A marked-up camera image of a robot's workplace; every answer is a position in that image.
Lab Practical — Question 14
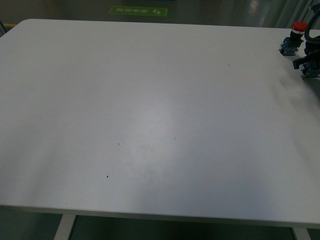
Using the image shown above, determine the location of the green floor sign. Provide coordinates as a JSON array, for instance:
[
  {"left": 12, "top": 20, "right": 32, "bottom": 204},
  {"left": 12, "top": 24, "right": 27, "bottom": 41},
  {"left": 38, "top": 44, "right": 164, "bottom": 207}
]
[{"left": 108, "top": 6, "right": 168, "bottom": 17}]

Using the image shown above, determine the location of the white table leg left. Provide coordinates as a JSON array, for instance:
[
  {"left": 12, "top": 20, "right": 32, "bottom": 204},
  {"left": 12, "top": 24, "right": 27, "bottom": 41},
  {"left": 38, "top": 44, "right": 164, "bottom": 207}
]
[{"left": 54, "top": 214, "right": 77, "bottom": 240}]

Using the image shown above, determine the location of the white table leg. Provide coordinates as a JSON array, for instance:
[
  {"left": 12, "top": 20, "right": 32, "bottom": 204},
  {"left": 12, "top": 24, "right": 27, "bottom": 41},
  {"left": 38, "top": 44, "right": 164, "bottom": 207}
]
[
  {"left": 291, "top": 227, "right": 311, "bottom": 240},
  {"left": 54, "top": 214, "right": 77, "bottom": 240}
]

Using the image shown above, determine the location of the grey curtain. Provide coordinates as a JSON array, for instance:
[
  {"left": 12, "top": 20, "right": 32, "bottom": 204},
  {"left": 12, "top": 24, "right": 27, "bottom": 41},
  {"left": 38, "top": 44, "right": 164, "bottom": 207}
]
[{"left": 274, "top": 0, "right": 320, "bottom": 29}]

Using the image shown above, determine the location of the white table leg right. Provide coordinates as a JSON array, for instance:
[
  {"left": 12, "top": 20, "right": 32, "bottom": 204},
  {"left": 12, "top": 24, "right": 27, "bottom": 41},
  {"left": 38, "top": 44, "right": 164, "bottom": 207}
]
[{"left": 291, "top": 227, "right": 311, "bottom": 240}]

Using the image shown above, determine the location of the red push button switch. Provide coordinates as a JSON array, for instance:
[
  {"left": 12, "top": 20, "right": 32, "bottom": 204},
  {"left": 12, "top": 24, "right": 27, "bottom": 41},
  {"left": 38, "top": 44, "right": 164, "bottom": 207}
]
[{"left": 279, "top": 21, "right": 308, "bottom": 56}]

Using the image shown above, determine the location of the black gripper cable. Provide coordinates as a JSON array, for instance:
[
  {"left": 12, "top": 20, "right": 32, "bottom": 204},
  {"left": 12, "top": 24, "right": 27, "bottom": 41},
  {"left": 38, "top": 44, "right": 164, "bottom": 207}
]
[{"left": 305, "top": 4, "right": 320, "bottom": 43}]

